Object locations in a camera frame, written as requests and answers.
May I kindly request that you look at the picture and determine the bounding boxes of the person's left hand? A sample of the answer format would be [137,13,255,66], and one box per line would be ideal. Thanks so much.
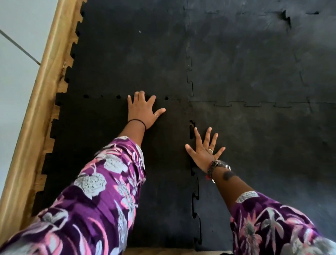
[127,91,166,130]

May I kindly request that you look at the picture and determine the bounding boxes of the person's right hand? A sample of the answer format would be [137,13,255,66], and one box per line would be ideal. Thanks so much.
[185,127,226,173]

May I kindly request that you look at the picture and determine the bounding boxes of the black foam puzzle mat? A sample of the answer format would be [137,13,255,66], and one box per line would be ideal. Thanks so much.
[185,0,311,108]
[31,92,202,248]
[64,0,194,98]
[190,101,336,251]
[282,0,336,104]

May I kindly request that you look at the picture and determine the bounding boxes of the person's left forearm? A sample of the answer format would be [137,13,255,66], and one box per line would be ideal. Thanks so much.
[118,120,146,147]

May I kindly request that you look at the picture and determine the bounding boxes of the person's right forearm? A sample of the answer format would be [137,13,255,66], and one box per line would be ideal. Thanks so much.
[211,167,260,213]

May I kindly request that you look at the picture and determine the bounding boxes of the metal wristwatch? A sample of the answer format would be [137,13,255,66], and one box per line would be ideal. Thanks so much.
[208,159,232,180]

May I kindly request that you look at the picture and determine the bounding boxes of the purple floral shirt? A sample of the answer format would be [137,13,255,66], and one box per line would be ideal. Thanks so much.
[0,136,336,255]

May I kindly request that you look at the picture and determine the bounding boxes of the black hair tie wristband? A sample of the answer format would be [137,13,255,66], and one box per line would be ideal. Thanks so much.
[128,119,147,130]

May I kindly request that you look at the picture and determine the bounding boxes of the wooden frame rail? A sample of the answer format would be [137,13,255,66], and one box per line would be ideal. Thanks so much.
[0,0,87,243]

